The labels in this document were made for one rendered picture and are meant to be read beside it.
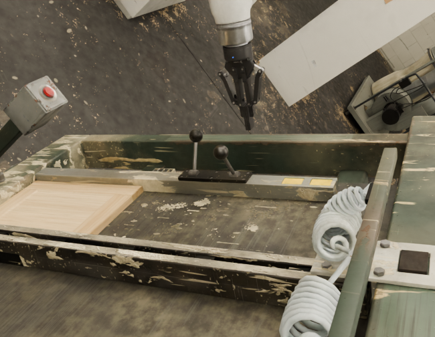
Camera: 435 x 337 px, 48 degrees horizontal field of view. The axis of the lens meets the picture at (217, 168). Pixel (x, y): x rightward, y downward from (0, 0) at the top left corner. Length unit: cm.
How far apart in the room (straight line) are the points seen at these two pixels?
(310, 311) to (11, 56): 278
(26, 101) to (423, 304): 143
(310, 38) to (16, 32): 281
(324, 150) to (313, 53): 365
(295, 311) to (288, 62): 461
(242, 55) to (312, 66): 379
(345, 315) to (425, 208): 50
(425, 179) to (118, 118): 255
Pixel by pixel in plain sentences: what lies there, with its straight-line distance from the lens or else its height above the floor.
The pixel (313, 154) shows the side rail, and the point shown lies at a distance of 142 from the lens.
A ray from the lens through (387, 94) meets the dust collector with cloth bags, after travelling 646.
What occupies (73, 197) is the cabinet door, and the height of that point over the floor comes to 108.
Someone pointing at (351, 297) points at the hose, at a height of 197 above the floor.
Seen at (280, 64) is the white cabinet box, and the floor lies 19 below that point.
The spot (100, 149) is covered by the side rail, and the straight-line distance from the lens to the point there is 177.
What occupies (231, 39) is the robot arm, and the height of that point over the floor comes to 167.
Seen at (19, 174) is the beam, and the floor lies 87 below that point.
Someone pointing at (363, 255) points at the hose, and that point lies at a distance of 58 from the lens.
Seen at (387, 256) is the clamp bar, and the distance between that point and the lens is 83.
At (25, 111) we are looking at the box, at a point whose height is 85.
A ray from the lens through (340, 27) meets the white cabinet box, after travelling 490.
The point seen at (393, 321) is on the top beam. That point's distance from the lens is 73.
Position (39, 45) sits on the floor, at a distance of 333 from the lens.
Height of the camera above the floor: 222
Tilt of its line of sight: 36 degrees down
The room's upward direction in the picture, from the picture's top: 58 degrees clockwise
